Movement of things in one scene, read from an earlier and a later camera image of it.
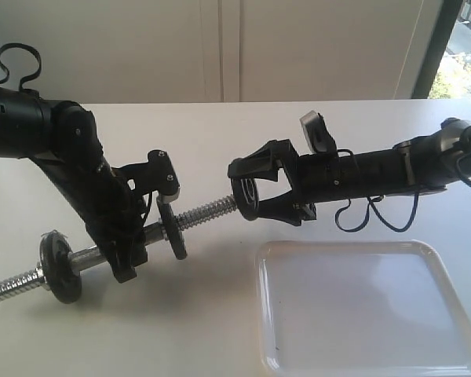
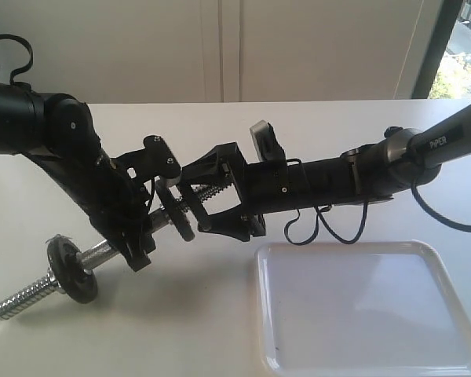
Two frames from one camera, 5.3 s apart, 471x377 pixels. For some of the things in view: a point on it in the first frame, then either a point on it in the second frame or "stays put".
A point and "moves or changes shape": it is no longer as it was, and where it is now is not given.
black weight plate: x=173 y=229 -> x=181 y=223
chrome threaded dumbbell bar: x=95 y=256 moves or changes shape
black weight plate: x=246 y=195 moves or changes shape
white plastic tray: x=361 y=309 stays put
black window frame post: x=432 y=60 stays put
